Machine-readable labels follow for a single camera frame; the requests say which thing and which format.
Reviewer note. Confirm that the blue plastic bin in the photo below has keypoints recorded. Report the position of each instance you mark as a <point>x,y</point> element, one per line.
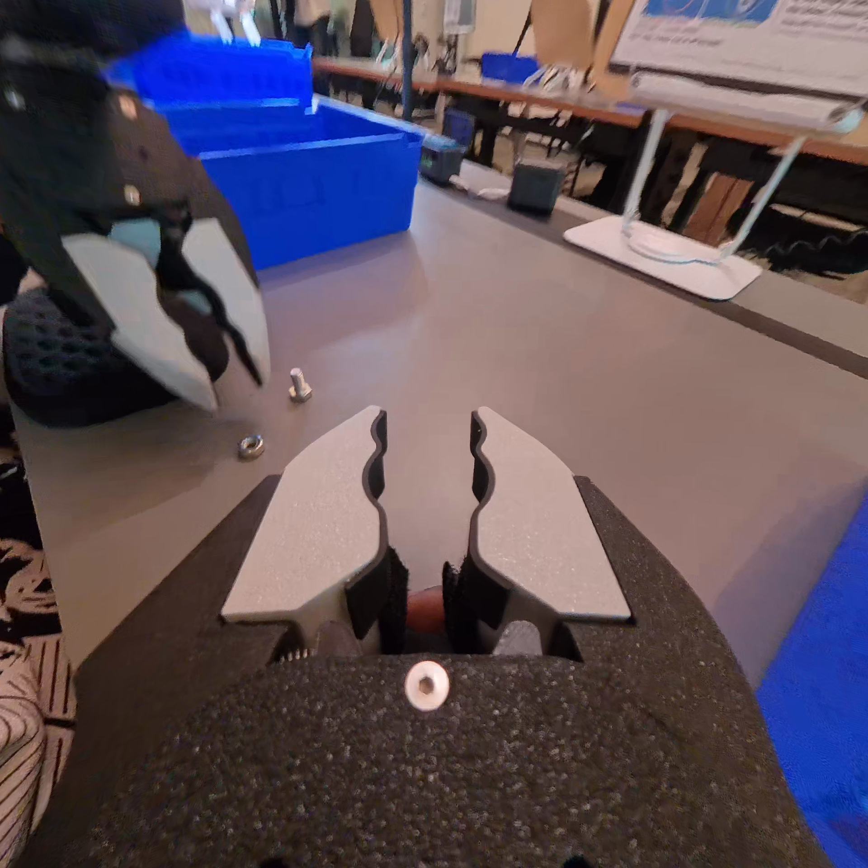
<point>326,190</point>
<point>231,68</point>
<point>509,68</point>
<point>821,705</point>

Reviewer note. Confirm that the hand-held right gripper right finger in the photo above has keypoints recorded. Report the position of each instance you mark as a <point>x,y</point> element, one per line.
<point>543,543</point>

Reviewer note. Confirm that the black and blue device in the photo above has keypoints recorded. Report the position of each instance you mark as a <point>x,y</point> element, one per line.
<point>441,163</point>

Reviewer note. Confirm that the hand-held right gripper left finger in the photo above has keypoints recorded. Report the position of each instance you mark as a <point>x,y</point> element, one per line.
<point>312,543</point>

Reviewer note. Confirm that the dark blue bag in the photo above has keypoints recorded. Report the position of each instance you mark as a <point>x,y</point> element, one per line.
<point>459,126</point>

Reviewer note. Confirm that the black round cushion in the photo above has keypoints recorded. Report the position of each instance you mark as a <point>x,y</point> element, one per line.
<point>68,373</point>

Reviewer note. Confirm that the white sign stand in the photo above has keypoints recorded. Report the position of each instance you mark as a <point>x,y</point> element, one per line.
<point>651,258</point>

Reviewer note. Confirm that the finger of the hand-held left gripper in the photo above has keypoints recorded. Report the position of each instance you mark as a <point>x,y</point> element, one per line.
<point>231,292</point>
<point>136,312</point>

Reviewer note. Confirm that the grey tool case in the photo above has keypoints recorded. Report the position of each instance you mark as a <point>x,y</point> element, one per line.
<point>535,186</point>

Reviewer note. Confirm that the long wooden desk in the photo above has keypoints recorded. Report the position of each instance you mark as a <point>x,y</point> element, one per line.
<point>570,109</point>

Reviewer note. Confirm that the silver hex bolt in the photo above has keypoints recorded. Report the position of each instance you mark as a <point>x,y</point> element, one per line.
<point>299,387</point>

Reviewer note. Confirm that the studio light on stand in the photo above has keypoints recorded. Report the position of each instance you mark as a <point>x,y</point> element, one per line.
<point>406,61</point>

